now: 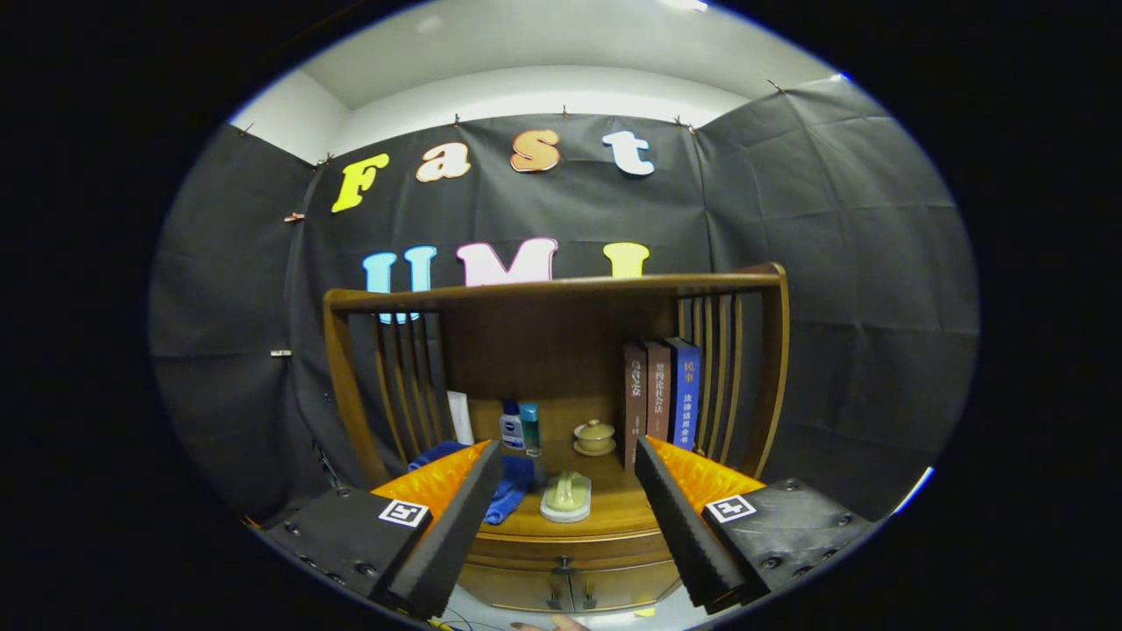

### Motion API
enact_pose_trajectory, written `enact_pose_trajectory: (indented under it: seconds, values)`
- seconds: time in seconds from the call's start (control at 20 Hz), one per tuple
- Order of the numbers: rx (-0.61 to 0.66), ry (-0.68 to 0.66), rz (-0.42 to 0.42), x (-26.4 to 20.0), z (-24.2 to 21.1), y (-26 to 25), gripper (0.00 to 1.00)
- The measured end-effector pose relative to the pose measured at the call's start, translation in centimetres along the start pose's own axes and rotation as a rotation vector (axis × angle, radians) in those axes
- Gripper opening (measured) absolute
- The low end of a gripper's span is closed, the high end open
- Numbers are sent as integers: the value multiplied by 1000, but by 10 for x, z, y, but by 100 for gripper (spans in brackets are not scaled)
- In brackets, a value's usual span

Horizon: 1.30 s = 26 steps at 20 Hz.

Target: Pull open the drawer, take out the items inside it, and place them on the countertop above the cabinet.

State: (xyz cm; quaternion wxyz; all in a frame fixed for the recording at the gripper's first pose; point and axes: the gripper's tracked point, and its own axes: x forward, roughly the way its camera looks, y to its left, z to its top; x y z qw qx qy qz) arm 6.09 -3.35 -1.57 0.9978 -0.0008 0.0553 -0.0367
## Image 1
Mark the wooden cabinet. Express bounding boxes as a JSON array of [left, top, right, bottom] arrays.
[[323, 262, 790, 614]]

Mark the green scrub brush white sponge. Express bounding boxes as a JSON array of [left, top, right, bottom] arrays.
[[539, 471, 593, 524]]

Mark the reddish brown book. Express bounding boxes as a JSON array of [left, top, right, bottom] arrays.
[[645, 340, 674, 443]]

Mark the wooden countertop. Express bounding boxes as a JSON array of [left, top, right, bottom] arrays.
[[478, 438, 658, 537]]

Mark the blue book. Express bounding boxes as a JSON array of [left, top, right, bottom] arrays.
[[668, 337, 702, 452]]

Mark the wooden drawer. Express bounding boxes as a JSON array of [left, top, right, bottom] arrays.
[[469, 528, 676, 577]]

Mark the dark brown book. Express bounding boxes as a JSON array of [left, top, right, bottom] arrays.
[[623, 344, 650, 470]]

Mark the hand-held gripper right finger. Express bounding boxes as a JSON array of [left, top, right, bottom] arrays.
[[635, 436, 877, 614]]

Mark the white tube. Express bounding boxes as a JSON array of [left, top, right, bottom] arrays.
[[447, 391, 475, 446]]

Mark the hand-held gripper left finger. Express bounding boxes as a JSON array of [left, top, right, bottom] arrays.
[[263, 438, 503, 620]]

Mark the beige lidded tea bowl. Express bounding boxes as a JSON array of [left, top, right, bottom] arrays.
[[573, 419, 617, 457]]

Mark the blue towel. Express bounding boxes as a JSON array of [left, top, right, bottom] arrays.
[[408, 440, 536, 526]]

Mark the wooden cabinet door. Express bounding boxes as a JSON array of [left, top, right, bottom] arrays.
[[572, 561, 683, 612], [456, 561, 572, 613]]

